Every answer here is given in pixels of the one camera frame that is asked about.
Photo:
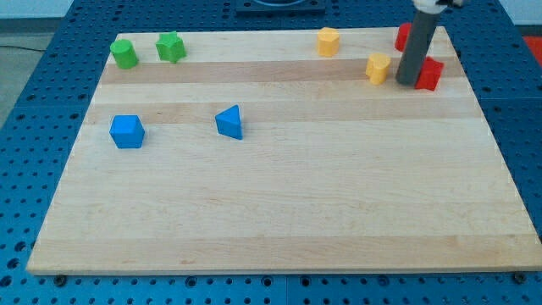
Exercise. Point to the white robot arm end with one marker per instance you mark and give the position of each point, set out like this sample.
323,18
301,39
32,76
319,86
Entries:
437,6

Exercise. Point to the green cylinder block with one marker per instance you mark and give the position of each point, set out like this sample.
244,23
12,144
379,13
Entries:
124,54

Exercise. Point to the green star block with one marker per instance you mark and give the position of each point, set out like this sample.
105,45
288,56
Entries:
170,47

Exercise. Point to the yellow hexagon block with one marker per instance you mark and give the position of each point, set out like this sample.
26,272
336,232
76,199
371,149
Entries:
328,42

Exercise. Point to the blue triangle block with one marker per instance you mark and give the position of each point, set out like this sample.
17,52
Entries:
229,124

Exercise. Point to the red cylinder block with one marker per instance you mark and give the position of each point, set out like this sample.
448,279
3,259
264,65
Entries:
402,36

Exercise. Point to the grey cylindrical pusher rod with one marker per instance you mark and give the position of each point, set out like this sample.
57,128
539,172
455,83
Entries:
416,48

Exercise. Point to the yellow heart block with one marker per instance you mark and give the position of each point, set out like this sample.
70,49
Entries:
377,68

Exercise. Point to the red star block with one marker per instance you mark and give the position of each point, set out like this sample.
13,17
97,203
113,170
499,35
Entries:
430,74

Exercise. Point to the blue cube block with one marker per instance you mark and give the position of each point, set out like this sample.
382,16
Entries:
127,131

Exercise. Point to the wooden board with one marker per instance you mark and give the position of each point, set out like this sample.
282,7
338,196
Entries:
333,174

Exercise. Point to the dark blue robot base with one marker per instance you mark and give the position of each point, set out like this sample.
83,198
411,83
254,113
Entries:
253,7

